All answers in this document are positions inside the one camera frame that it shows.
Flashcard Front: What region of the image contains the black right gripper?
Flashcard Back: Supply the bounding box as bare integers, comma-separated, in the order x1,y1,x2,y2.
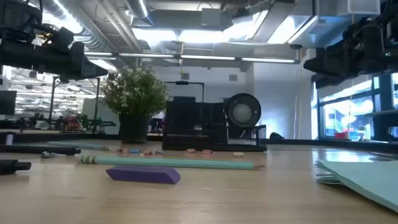
303,12,398,90

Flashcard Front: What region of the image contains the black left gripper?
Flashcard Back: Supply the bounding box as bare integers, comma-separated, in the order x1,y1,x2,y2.
0,26,109,83

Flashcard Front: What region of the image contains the blue pen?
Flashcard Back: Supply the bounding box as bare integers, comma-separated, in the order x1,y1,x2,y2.
47,141,111,152

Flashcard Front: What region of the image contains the black marker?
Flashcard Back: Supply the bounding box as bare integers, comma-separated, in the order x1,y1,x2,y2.
0,159,32,175
0,144,82,156

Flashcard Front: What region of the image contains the teal sticky note pad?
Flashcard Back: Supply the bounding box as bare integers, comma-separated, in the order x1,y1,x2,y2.
315,159,398,213

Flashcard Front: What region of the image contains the purple eraser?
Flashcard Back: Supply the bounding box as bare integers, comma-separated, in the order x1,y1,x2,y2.
105,165,182,185

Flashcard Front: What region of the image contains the black mesh desk organizer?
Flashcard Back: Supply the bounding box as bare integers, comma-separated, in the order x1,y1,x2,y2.
161,96,267,152

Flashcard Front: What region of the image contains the teal pencil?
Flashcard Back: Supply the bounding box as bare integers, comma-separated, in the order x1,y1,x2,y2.
76,154,266,171

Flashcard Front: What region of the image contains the green plant in black pot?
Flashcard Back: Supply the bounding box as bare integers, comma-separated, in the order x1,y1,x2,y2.
101,66,169,144

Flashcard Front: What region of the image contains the dark computer monitor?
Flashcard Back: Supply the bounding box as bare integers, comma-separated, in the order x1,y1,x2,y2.
0,90,17,116

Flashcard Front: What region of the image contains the person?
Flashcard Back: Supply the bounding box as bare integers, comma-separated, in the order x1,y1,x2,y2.
150,110,166,133

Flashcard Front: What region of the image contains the silver metal standoff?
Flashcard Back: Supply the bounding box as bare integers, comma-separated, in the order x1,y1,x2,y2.
0,131,16,146

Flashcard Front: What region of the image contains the thin black stand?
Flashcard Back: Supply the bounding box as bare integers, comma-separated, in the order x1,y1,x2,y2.
164,80,205,103

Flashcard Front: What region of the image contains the black gantry frame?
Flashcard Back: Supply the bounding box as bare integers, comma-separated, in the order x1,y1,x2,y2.
48,75,102,134

